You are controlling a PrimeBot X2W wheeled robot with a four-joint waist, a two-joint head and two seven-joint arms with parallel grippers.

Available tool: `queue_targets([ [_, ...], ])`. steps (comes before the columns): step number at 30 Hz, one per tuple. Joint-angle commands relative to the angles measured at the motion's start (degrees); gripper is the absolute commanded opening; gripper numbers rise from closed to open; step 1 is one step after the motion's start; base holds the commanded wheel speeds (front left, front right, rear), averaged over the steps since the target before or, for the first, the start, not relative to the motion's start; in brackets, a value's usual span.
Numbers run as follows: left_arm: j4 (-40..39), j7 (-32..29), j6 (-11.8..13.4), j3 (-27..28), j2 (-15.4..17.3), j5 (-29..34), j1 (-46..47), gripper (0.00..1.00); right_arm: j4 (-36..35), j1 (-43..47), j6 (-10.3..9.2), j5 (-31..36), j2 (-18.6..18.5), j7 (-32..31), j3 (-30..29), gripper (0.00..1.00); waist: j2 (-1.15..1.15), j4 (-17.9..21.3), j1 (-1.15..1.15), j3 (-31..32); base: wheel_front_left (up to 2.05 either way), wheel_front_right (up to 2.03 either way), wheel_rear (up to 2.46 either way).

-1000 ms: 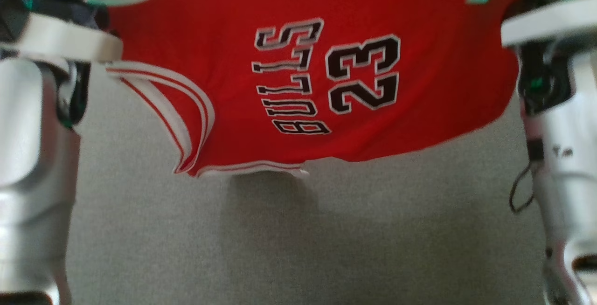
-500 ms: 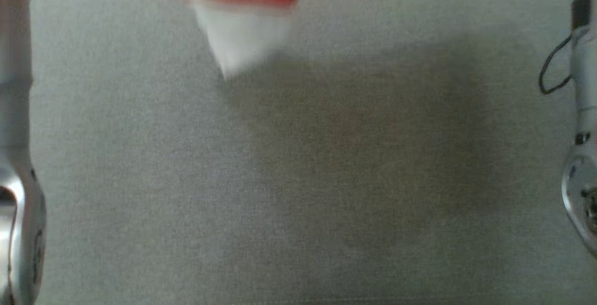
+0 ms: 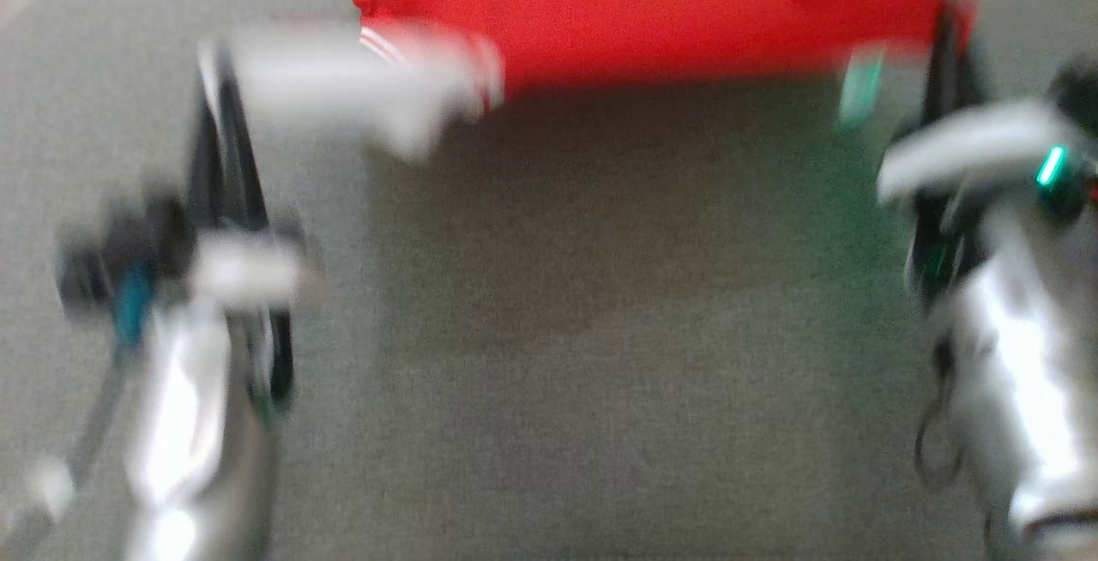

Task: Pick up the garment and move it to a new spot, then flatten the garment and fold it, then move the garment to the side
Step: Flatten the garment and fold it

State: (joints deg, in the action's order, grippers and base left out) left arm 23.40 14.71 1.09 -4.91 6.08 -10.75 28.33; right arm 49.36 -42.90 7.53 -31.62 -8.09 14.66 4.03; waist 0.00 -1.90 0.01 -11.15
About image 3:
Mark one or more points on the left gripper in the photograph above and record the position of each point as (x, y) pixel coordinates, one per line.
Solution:
(249, 274)

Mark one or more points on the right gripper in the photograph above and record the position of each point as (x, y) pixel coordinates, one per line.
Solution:
(961, 153)

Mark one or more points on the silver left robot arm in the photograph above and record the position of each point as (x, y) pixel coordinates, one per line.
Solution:
(189, 441)

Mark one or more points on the red Bulls jersey white sleeves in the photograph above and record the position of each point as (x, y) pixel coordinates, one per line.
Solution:
(643, 21)

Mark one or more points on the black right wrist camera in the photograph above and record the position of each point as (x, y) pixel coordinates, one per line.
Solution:
(1079, 102)

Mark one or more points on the grey fabric sofa seat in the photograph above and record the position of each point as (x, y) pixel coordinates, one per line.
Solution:
(600, 329)

